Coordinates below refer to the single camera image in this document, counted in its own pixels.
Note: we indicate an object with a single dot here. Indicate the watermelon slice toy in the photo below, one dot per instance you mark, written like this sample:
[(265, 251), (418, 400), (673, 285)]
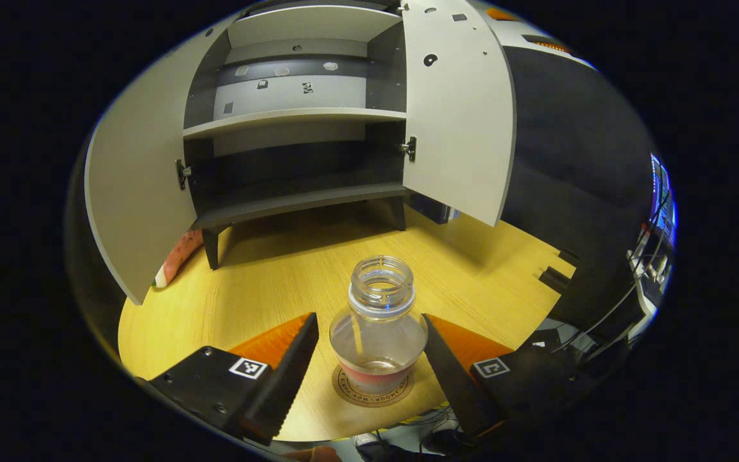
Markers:
[(180, 260)]

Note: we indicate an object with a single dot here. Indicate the white cabinet shelf board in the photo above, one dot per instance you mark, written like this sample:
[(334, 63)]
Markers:
[(292, 119), (312, 22)]

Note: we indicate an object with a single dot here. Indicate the black backdrop cloth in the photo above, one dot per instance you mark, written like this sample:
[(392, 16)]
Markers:
[(575, 160)]

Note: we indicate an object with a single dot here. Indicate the black table clamp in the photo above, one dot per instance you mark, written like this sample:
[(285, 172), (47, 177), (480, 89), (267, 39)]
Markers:
[(554, 280), (568, 258)]

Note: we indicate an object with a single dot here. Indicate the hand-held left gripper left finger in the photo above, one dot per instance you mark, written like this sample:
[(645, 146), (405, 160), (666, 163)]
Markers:
[(286, 385)]

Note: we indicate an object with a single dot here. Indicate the round brown coaster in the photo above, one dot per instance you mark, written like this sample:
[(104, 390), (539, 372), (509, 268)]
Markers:
[(369, 399)]

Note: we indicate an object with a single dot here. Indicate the metal door hinge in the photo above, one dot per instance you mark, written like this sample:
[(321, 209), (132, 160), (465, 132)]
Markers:
[(409, 149), (183, 174)]

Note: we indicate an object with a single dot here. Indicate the white cabinet door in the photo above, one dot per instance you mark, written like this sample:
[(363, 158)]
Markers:
[(138, 179), (459, 115)]

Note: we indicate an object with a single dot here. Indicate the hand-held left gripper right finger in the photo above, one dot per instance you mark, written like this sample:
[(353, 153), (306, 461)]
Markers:
[(453, 391)]

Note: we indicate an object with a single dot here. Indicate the computer monitor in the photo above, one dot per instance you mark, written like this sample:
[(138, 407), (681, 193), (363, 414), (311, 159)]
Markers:
[(663, 205)]

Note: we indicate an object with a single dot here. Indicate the clear bottle with pink label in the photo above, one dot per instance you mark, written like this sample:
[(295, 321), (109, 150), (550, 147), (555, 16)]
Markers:
[(376, 346)]

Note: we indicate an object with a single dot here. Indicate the white equipment frame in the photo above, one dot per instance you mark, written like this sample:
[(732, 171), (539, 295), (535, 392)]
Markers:
[(648, 276)]

